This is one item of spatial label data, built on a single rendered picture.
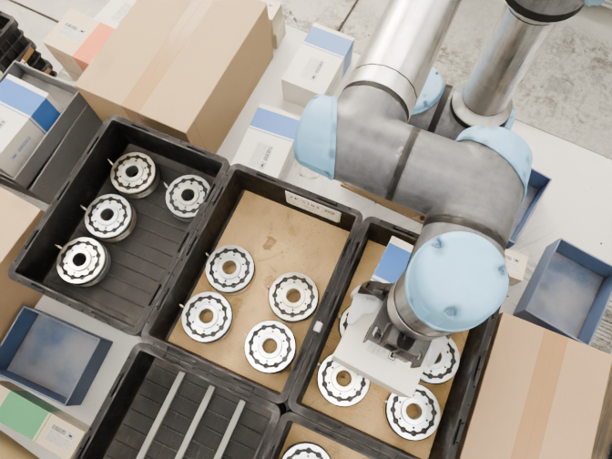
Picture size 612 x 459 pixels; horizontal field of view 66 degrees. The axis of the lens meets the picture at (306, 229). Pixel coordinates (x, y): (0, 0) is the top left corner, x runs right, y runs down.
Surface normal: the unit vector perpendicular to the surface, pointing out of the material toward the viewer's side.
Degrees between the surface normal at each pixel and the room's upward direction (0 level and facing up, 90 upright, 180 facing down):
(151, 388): 0
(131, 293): 0
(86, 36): 0
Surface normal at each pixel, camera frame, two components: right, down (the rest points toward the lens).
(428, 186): -0.32, 0.37
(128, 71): -0.01, -0.32
